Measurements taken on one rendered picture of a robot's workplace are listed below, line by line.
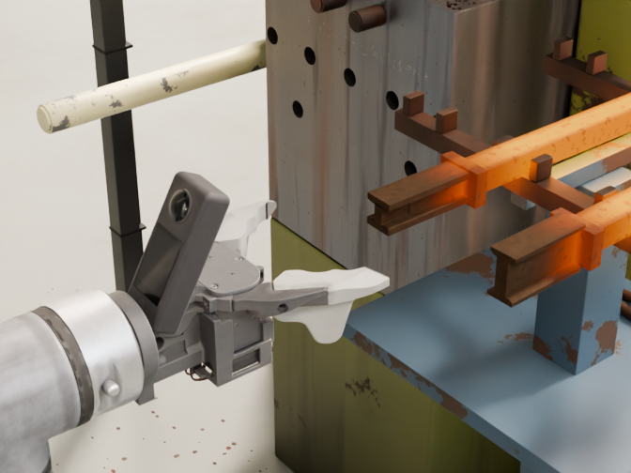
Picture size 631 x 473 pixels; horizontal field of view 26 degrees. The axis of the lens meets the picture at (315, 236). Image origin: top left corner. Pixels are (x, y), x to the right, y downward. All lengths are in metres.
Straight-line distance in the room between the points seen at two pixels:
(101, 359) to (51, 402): 0.05
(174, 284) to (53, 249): 1.92
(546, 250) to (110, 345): 0.35
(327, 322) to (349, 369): 0.96
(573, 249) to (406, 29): 0.62
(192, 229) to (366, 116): 0.81
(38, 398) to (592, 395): 0.62
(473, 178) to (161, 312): 0.31
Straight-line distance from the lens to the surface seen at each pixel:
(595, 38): 1.72
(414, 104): 1.32
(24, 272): 2.84
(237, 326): 1.04
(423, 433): 1.92
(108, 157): 2.38
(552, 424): 1.34
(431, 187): 1.14
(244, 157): 3.21
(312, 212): 1.95
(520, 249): 1.05
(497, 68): 1.67
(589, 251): 1.10
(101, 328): 0.97
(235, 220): 1.11
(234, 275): 1.03
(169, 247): 1.00
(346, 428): 2.09
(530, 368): 1.41
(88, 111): 2.04
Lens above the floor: 1.51
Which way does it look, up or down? 31 degrees down
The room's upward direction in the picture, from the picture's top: straight up
